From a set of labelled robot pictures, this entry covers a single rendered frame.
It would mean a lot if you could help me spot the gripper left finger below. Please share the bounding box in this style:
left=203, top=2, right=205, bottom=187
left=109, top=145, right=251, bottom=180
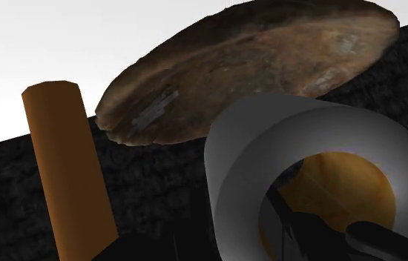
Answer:
left=265, top=186, right=352, bottom=261

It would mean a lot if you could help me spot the white paper roll brown core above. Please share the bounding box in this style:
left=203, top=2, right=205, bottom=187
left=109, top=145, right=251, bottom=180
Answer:
left=203, top=93, right=408, bottom=261

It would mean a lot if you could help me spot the brown cylinder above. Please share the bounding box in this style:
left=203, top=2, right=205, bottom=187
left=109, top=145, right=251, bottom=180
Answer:
left=21, top=80, right=120, bottom=261

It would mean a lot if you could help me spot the brown round plate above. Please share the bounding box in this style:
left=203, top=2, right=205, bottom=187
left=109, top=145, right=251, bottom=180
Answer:
left=94, top=0, right=401, bottom=148

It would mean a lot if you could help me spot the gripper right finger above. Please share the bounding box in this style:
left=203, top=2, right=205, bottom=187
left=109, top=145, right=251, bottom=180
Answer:
left=346, top=221, right=408, bottom=261

